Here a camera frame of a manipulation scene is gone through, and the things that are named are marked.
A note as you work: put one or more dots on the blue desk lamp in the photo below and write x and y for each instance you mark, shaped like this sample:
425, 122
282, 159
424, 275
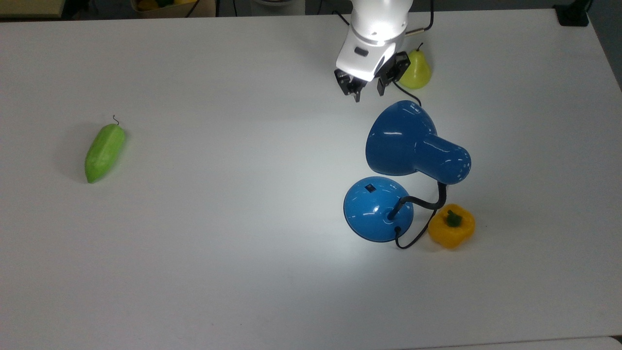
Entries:
398, 146

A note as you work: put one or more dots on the cardboard box with toy fruit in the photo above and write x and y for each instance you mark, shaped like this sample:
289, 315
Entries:
165, 10

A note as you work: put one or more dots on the wooden side table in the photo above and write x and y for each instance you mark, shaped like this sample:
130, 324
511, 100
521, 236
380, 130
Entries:
29, 7

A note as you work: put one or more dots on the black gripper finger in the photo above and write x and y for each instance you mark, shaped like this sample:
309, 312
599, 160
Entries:
393, 70
351, 83

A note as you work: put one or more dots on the yellow toy bell pepper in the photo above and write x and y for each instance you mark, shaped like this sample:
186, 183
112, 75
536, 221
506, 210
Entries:
449, 233

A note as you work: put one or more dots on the black table clamp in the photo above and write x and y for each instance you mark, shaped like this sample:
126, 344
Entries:
572, 15

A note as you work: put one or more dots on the green toy cucumber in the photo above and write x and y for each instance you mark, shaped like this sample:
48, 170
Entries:
104, 153

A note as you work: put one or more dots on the green toy pear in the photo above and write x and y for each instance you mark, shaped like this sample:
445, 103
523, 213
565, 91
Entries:
419, 73

